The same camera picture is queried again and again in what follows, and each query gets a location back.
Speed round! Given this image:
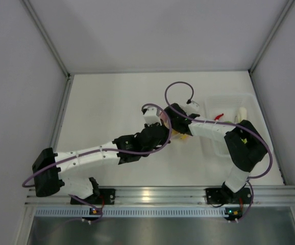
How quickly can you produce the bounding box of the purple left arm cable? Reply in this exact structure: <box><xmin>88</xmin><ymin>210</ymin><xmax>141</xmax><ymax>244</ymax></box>
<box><xmin>22</xmin><ymin>103</ymin><xmax>174</xmax><ymax>188</ymax></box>

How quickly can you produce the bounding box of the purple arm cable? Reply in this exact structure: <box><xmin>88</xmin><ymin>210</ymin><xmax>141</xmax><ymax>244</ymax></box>
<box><xmin>22</xmin><ymin>103</ymin><xmax>174</xmax><ymax>188</ymax></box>
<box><xmin>164</xmin><ymin>81</ymin><xmax>273</xmax><ymax>179</ymax></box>

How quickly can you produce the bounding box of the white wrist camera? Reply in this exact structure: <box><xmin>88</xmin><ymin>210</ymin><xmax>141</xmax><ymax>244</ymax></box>
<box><xmin>184</xmin><ymin>101</ymin><xmax>200</xmax><ymax>115</ymax></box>
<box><xmin>143</xmin><ymin>107</ymin><xmax>161</xmax><ymax>125</ymax></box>

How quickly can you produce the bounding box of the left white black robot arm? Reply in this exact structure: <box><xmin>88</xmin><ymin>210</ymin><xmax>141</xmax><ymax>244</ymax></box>
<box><xmin>32</xmin><ymin>122</ymin><xmax>171</xmax><ymax>204</ymax></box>

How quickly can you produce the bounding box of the pale green toy celery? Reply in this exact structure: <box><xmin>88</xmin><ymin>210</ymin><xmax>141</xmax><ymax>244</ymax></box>
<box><xmin>235</xmin><ymin>107</ymin><xmax>248</xmax><ymax>123</ymax></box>

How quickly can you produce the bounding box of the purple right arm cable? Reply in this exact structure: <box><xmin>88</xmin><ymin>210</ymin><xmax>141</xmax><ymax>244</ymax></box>
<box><xmin>164</xmin><ymin>81</ymin><xmax>273</xmax><ymax>179</ymax></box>

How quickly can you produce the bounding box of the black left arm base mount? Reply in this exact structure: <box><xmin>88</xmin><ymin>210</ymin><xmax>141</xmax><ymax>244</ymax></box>
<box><xmin>69</xmin><ymin>188</ymin><xmax>115</xmax><ymax>205</ymax></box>

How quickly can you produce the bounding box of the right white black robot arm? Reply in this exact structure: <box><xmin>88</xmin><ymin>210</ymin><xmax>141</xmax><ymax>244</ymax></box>
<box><xmin>164</xmin><ymin>103</ymin><xmax>269</xmax><ymax>203</ymax></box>

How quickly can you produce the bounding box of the white plastic basket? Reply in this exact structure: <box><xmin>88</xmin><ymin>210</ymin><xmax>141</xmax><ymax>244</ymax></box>
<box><xmin>203</xmin><ymin>93</ymin><xmax>257</xmax><ymax>158</ymax></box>

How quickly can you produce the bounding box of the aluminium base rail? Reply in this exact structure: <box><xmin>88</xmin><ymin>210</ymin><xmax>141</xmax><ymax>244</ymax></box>
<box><xmin>25</xmin><ymin>185</ymin><xmax>295</xmax><ymax>207</ymax></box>

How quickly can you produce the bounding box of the slotted white cable duct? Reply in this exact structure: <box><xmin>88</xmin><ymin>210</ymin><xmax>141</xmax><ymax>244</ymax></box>
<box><xmin>35</xmin><ymin>206</ymin><xmax>231</xmax><ymax>217</ymax></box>

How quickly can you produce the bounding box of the aluminium frame post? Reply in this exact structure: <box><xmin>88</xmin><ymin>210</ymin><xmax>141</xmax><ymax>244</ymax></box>
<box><xmin>20</xmin><ymin>0</ymin><xmax>70</xmax><ymax>78</ymax></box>

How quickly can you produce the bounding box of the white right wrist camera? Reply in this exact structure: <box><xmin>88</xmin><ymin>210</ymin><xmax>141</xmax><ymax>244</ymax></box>
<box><xmin>184</xmin><ymin>101</ymin><xmax>200</xmax><ymax>115</ymax></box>

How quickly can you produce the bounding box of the clear polka dot zip bag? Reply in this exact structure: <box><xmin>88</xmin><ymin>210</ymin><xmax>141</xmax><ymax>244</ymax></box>
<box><xmin>159</xmin><ymin>112</ymin><xmax>191</xmax><ymax>143</ymax></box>

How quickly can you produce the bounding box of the yellow toy pear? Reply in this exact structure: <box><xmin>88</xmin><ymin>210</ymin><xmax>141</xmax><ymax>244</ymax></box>
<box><xmin>171</xmin><ymin>130</ymin><xmax>190</xmax><ymax>141</ymax></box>

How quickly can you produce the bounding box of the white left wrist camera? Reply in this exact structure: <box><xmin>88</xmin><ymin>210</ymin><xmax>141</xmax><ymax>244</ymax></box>
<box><xmin>143</xmin><ymin>107</ymin><xmax>161</xmax><ymax>125</ymax></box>

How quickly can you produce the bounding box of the red toy chili pepper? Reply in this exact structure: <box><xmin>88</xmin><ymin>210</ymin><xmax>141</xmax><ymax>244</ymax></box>
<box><xmin>214</xmin><ymin>113</ymin><xmax>224</xmax><ymax>121</ymax></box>

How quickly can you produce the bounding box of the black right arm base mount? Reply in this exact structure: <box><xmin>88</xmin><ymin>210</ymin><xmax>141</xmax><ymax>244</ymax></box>
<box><xmin>205</xmin><ymin>185</ymin><xmax>252</xmax><ymax>206</ymax></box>

